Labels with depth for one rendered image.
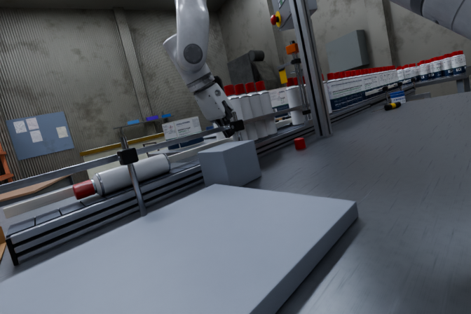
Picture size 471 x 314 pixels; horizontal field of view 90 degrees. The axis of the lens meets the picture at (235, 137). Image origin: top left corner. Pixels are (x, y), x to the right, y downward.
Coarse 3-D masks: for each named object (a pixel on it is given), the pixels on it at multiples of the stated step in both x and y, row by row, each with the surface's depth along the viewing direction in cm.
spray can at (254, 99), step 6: (246, 84) 83; (252, 84) 83; (246, 90) 84; (252, 90) 83; (252, 96) 82; (258, 96) 83; (252, 102) 82; (258, 102) 83; (252, 108) 83; (258, 108) 83; (258, 114) 83; (264, 120) 85; (258, 126) 83; (264, 126) 84; (258, 132) 84; (264, 132) 84; (258, 138) 84
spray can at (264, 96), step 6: (258, 84) 86; (264, 84) 87; (258, 90) 87; (264, 90) 86; (264, 96) 85; (264, 102) 86; (270, 102) 87; (264, 108) 86; (270, 108) 86; (264, 114) 86; (270, 120) 86; (270, 126) 86; (270, 132) 87; (276, 132) 88
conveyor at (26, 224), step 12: (348, 108) 127; (180, 168) 63; (156, 180) 55; (120, 192) 51; (72, 204) 50; (84, 204) 47; (36, 216) 47; (48, 216) 44; (60, 216) 43; (12, 228) 42; (24, 228) 40
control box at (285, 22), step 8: (272, 0) 97; (288, 0) 83; (312, 0) 83; (280, 8) 91; (288, 8) 84; (312, 8) 83; (280, 16) 93; (288, 16) 86; (280, 24) 94; (288, 24) 92
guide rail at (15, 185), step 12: (300, 108) 96; (252, 120) 77; (204, 132) 65; (216, 132) 67; (156, 144) 56; (168, 144) 58; (108, 156) 49; (72, 168) 45; (84, 168) 46; (24, 180) 40; (36, 180) 41; (48, 180) 42; (0, 192) 38
